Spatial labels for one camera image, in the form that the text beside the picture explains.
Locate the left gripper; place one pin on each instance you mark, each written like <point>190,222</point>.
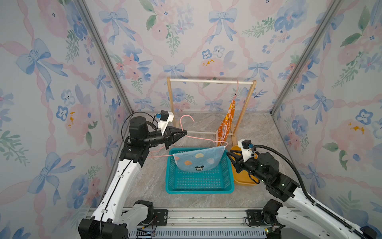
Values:
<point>172,139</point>

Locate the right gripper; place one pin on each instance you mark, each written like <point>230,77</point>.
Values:
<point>238,163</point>

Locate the pink hanger with blue towel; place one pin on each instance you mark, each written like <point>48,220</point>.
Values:
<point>200,138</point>

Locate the light blue towel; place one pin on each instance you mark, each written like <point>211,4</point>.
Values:
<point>200,159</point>

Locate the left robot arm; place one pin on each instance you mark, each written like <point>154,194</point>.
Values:
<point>109,220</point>

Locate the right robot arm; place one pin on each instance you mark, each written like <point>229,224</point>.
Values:
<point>293,206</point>

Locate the wooden hanger rack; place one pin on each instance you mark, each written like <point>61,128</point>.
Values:
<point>232,133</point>

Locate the yellow plastic tray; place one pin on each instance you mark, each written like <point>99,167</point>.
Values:
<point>243,179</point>

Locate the teal plastic basket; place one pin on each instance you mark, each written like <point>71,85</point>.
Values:
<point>216,181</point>

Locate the orange patterned towel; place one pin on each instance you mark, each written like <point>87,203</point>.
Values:
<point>225,127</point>

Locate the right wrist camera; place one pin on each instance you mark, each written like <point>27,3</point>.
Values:
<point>247,152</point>

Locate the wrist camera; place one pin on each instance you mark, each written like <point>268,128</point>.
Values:
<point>164,117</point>
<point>247,152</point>

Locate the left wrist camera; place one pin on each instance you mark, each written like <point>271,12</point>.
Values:
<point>164,117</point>

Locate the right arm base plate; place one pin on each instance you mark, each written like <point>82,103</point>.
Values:
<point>257,217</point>

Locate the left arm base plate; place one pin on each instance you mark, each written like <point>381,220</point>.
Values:
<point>158,217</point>

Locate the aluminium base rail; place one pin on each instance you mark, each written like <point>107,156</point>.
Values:
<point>212,224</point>

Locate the left aluminium corner post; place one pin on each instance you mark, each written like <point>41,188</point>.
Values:
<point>90,24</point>

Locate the aluminium corner post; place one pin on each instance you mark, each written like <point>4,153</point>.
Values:
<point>90,24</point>
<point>319,33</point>

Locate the right aluminium corner post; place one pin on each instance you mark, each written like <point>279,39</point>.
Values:
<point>319,33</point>

